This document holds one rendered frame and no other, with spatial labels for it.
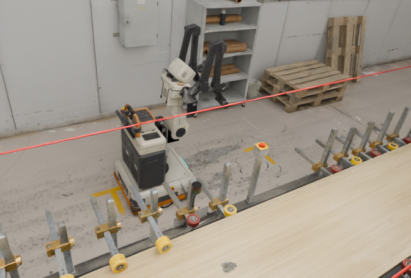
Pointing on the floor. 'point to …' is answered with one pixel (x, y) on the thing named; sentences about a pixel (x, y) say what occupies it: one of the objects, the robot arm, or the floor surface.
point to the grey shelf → (251, 25)
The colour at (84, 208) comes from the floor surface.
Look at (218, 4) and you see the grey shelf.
